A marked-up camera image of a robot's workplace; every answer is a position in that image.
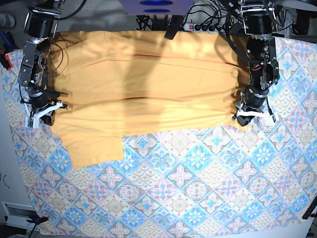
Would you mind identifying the black table clamp top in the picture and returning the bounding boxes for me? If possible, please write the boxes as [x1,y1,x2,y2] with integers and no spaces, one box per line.
[164,15,184,40]

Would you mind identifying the tangled black cables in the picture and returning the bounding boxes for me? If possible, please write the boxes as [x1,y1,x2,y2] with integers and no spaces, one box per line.
[136,0,238,34]

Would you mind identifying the white vent box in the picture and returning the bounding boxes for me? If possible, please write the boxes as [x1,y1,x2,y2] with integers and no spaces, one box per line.
[1,201,37,231]

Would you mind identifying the white blue logo panel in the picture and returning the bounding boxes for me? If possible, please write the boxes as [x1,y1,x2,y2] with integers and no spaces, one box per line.
[119,0,194,15]

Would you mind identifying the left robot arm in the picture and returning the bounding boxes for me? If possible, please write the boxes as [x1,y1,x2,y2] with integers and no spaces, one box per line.
[223,0,279,126]

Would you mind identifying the orange-tipped clamp bottom left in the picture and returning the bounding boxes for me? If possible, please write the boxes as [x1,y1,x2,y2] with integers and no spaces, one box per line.
[26,216,49,225]

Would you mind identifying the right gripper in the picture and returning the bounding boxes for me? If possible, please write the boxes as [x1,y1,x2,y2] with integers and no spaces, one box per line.
[20,99,68,128]

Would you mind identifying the white power strip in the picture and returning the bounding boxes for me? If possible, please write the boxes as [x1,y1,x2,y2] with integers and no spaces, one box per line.
[183,23,225,34]

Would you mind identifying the orange T-shirt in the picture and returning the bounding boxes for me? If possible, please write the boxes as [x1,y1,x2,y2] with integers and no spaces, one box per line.
[51,31,250,168]

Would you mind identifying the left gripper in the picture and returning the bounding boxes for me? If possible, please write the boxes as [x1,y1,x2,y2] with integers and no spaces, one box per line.
[232,100,276,126]

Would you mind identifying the patterned blue tablecloth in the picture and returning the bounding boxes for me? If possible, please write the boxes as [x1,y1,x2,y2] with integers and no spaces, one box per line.
[1,38,317,238]

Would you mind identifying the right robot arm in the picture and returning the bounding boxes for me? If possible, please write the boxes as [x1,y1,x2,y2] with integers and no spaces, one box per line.
[18,0,67,128]

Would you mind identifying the black clamp bottom right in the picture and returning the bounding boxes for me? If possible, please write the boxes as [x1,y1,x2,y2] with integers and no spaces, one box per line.
[302,203,317,220]

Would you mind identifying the red-handled clamp left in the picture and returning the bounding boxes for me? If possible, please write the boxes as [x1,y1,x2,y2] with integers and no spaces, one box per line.
[0,49,12,70]

